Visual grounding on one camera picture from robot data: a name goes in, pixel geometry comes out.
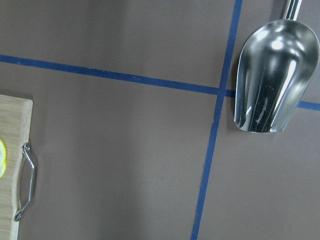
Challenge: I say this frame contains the metal scoop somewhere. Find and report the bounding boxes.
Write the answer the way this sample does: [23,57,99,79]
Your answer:
[234,0,320,133]

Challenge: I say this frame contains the wooden cutting board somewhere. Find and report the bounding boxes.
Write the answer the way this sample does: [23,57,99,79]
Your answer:
[0,95,36,240]

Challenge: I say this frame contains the lemon slice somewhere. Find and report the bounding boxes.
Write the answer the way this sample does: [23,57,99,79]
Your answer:
[0,140,7,178]

